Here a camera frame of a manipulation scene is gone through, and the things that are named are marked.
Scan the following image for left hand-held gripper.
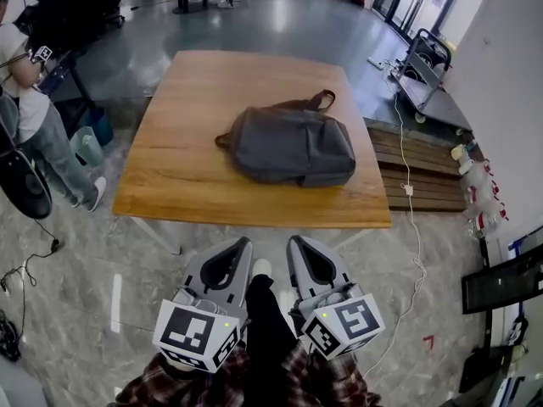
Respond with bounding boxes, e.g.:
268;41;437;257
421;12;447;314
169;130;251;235
153;236;255;375

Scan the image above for row of black chairs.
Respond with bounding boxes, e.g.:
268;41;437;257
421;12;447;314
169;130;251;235
15;0;127;55

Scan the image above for white floor tape strip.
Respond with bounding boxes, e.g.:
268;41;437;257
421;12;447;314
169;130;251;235
109;273;124;335

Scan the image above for black round stool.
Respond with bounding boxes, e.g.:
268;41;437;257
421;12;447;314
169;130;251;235
0;148;53;220

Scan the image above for person's black trouser leg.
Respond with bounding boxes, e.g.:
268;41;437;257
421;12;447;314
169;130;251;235
244;274;300;407

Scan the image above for long white cable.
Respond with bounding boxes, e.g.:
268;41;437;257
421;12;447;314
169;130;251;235
362;56;428;382

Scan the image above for person's left forearm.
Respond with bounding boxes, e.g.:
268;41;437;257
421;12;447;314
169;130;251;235
113;344;252;407

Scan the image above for blue bin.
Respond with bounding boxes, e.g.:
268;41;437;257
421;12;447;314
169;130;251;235
81;106;115;148

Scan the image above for black floor cable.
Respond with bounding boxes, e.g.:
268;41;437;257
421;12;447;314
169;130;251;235
0;217;65;301

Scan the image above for black desk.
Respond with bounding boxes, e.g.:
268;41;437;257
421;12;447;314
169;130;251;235
36;51;96;110

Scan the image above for pile of clear plastic bottles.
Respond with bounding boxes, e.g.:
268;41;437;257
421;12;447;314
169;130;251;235
449;139;511;240

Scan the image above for grey platform trolley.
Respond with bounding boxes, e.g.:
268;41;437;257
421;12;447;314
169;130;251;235
396;27;474;136

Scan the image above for pale green paper bag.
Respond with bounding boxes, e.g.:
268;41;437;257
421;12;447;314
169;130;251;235
69;125;106;169

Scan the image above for black shoes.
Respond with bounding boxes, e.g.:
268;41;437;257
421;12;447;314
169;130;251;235
0;309;22;362

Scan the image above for dark wooden slat platform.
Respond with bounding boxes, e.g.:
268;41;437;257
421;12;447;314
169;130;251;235
365;118;468;213

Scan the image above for wooden table with white legs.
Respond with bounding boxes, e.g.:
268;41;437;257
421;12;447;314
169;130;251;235
110;49;394;256

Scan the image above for black bag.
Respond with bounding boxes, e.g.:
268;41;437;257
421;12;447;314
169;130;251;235
457;347;494;394

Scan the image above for person's right forearm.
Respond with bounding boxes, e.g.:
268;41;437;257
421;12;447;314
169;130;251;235
279;340;385;407

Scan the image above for dark grey backpack bag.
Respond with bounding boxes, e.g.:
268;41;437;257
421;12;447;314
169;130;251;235
214;88;357;189

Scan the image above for black monitor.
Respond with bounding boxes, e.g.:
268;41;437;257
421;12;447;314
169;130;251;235
461;247;543;315

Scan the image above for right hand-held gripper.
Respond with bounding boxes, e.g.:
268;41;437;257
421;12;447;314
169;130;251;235
286;234;386;361

